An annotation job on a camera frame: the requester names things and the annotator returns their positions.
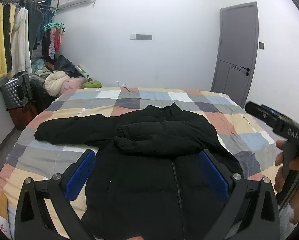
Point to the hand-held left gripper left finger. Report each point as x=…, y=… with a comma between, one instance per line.
x=80, y=172

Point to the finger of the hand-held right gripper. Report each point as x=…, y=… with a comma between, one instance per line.
x=274, y=113
x=260, y=115

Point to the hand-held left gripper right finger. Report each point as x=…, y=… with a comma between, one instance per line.
x=214, y=175

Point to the black puffer jacket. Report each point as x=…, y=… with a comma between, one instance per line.
x=144, y=180

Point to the pile of light clothes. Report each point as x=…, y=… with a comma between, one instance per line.
x=40, y=66

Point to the hanging small clothes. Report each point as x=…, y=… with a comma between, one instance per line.
x=54, y=42

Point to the grey door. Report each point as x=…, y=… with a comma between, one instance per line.
x=237, y=42

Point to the red suitcase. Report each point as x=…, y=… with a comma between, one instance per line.
x=22, y=117

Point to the black bag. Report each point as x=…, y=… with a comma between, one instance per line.
x=42, y=92

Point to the green stool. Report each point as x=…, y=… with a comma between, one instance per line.
x=92, y=84

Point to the pink garment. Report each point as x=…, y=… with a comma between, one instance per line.
x=73, y=83

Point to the patchwork quilt bed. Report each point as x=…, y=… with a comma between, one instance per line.
x=164, y=97

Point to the cream plush coat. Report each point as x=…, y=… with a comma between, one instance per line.
x=55, y=82

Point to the white handwritten label strip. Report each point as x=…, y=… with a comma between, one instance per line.
x=2, y=223

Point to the white bottle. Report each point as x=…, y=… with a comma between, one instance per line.
x=81, y=70

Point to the grey suitcase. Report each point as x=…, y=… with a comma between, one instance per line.
x=15, y=91

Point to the black jacket pile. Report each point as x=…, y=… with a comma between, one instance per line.
x=64, y=65

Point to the white hoodie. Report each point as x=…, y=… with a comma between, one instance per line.
x=20, y=42

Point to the green clip hanger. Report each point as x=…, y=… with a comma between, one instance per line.
x=54, y=25

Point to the dark striped hanging garment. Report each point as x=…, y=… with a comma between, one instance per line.
x=7, y=42

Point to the dark grey hanging pants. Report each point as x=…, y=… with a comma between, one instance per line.
x=34, y=25

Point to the dark wall switch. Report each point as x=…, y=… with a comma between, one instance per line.
x=261, y=45

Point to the grey wall panel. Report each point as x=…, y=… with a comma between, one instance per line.
x=144, y=37

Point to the white wall switch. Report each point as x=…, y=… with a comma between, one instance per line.
x=132, y=37

